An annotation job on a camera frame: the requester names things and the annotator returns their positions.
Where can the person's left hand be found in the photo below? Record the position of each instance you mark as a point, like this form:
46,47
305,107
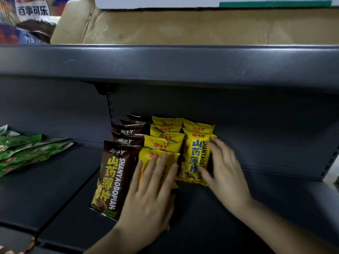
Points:
145,206

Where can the person's right hand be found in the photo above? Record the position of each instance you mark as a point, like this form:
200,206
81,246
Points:
229,179

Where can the person's right thumb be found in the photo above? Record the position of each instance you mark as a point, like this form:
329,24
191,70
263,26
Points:
205,175

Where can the person's right little finger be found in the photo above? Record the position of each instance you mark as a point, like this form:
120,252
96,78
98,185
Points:
235,164

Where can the person's left middle finger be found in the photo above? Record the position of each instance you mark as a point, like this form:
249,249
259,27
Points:
161,169

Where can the person's left little finger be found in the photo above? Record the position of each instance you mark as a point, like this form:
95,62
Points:
137,175

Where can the person's right middle finger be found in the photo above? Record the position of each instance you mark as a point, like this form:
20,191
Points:
221,150

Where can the yellow snack packet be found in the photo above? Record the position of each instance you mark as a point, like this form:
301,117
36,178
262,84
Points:
194,158
148,153

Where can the person's left forearm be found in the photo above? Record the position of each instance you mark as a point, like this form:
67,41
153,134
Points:
111,242

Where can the person's right forearm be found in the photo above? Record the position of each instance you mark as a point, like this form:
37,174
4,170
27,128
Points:
286,231

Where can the brown snack packet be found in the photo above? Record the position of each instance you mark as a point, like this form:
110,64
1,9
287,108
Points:
128,130
137,117
127,141
116,182
131,122

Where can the row of yellow packets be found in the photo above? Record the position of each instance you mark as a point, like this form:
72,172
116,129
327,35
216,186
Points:
166,121

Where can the dark grey metal shelf unit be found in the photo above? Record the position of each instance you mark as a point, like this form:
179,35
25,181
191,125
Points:
185,66

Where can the pile of green packets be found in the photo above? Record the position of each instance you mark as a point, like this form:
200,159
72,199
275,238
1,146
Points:
23,150

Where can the brown cardboard box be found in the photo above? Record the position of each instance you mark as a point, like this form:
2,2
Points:
201,26

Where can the white box with green strip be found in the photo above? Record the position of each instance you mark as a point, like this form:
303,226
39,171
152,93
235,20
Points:
159,2

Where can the blue printed drinks carton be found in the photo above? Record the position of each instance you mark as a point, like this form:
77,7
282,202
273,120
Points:
23,13

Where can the black shelf bracket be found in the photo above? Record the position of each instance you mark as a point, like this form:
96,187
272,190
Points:
102,87

